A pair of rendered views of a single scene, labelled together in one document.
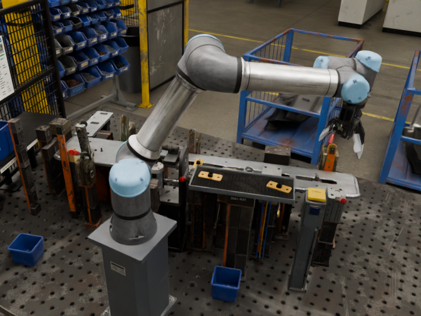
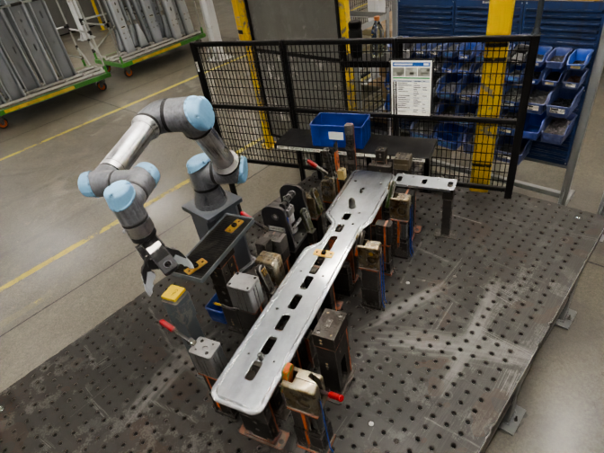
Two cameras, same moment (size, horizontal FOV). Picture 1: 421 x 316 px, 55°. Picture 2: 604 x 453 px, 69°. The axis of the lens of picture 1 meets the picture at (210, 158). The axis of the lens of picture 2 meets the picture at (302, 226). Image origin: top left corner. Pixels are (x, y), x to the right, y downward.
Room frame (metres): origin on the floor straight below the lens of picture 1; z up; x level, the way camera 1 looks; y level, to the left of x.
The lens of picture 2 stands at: (2.00, -1.23, 2.17)
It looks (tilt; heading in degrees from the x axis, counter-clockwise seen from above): 37 degrees down; 112
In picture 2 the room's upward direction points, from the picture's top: 10 degrees counter-clockwise
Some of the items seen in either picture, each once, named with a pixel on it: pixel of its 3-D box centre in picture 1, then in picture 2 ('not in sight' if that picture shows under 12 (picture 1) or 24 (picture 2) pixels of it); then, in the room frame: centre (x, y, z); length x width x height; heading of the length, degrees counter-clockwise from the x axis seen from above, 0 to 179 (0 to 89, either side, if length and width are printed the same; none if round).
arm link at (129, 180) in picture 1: (130, 185); (203, 170); (1.00, 0.24, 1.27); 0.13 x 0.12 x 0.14; 7
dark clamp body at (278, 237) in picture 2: (195, 210); (281, 269); (1.36, 0.05, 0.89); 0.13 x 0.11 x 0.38; 171
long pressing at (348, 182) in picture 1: (202, 164); (324, 257); (1.57, 0.03, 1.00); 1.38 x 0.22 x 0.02; 81
